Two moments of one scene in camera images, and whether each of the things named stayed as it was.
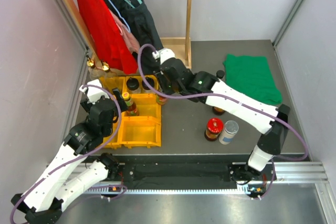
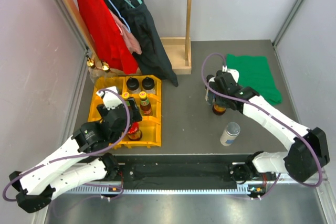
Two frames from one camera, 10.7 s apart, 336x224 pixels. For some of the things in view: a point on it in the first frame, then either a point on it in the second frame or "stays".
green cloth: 250,75 stays
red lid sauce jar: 218,111 stays
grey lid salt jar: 227,136 stays
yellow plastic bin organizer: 141,131 stays
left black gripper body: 123,106 → 137,118
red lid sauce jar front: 214,126 → 134,133
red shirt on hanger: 109,44 stays
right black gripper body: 166,87 → 222,100
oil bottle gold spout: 105,66 stays
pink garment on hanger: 132,42 stays
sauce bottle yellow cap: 161,100 → 145,106
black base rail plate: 184,170 stays
